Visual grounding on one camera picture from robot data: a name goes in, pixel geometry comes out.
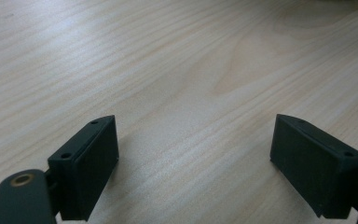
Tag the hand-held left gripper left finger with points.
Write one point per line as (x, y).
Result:
(87, 168)

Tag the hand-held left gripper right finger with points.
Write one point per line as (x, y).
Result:
(313, 165)

